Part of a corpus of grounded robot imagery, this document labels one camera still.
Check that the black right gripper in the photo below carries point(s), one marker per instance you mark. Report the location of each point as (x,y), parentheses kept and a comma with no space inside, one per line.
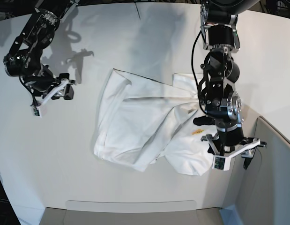
(40,81)

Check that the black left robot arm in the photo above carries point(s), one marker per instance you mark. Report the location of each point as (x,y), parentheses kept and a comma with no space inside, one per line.
(218,99)

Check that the grey box right side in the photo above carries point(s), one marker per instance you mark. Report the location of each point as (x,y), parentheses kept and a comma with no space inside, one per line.
(264,194)

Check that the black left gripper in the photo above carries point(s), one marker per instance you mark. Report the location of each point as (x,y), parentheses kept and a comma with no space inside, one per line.
(231,135)

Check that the white t-shirt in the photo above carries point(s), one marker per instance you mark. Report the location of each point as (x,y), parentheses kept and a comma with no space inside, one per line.
(141,120)

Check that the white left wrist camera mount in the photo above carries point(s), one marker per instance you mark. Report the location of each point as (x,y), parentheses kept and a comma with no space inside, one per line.
(222,161)

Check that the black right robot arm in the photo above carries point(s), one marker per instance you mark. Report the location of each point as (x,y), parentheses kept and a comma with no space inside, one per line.
(23,58)

